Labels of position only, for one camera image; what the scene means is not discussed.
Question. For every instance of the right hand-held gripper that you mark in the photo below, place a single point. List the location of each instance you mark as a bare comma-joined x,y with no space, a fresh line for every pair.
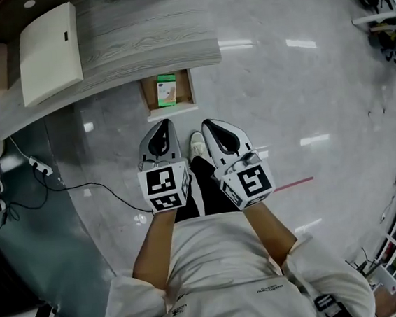
250,184

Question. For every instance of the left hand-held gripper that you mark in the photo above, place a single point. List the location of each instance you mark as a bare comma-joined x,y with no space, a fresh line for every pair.
163,184

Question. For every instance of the green and white packet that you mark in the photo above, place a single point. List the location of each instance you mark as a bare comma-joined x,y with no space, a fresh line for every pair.
167,90

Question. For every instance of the wooden box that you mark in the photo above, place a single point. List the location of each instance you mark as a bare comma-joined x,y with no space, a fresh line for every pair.
184,92

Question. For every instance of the person's left forearm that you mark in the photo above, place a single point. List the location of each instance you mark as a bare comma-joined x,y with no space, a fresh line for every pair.
155,250

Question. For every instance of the person's right forearm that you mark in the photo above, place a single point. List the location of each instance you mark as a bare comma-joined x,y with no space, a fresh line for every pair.
271,234

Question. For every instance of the person's white shoe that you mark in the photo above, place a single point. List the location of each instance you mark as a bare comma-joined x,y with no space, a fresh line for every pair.
197,147

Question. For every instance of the person's black trousers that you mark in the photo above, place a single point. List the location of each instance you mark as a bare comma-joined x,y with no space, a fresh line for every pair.
208,188

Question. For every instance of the red floor tape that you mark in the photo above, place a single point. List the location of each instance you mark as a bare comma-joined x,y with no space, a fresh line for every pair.
294,183

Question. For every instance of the grey wood-grain desk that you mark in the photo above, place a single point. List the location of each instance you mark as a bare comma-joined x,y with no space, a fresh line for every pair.
143,37

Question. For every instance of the white power strip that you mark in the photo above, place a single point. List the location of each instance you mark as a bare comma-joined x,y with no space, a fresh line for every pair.
40,165

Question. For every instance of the person's white shirt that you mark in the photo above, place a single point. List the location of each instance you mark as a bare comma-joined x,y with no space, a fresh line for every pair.
224,278

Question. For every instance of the white flat box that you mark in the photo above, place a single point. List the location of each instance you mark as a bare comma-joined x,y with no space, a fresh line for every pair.
48,54

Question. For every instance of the black waist-worn device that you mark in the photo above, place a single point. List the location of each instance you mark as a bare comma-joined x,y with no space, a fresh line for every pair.
327,304

